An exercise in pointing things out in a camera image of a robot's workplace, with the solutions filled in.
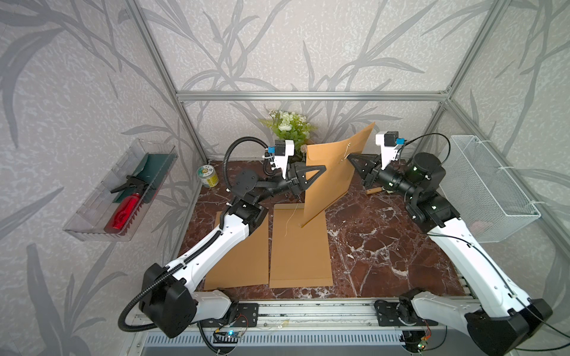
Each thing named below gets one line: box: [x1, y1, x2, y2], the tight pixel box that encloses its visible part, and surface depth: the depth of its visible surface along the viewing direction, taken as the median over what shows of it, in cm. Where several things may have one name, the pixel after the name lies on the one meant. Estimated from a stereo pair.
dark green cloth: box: [112, 152, 178, 204], surface depth 68 cm
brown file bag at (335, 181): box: [301, 121, 376, 228], surface depth 60 cm
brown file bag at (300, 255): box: [269, 203, 334, 289], surface depth 88 cm
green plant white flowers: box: [259, 109, 318, 161], surface depth 96 cm
